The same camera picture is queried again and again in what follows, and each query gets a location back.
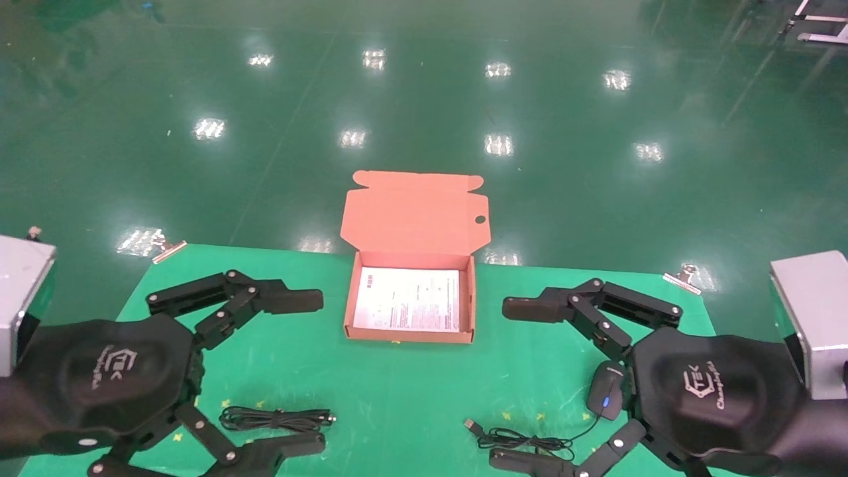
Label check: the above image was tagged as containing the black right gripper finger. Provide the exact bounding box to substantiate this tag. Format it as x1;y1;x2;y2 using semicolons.
488;418;704;477

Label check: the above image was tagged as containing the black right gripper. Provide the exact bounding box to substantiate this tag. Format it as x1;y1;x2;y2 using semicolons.
502;278;810;459

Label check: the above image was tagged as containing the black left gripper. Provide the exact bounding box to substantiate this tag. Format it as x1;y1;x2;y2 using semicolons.
0;270;327;477

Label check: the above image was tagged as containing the black data cable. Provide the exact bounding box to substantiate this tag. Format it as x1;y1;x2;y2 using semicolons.
219;405;337;433

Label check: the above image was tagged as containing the black wired computer mouse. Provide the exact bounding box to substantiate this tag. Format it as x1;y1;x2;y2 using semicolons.
463;360;627;463

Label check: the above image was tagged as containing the orange cardboard box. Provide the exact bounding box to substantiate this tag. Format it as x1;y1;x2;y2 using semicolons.
339;170;492;345

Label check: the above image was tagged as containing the silver binder clip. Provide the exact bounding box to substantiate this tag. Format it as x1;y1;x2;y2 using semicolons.
150;233;189;265
662;263;704;296

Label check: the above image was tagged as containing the green table mat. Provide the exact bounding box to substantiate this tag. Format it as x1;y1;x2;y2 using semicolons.
18;243;777;477

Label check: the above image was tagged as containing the white printed paper sheet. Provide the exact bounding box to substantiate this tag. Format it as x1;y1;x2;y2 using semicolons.
352;266;461;333

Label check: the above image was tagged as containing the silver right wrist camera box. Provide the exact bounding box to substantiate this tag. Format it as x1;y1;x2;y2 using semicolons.
770;250;848;401

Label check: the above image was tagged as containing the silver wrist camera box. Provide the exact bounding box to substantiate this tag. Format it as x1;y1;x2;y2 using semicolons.
770;250;848;401
0;235;58;379

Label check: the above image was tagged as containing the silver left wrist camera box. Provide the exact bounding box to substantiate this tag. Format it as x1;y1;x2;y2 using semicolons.
0;235;58;379

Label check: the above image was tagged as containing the grey metal frame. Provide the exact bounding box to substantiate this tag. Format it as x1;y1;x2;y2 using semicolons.
784;0;848;46

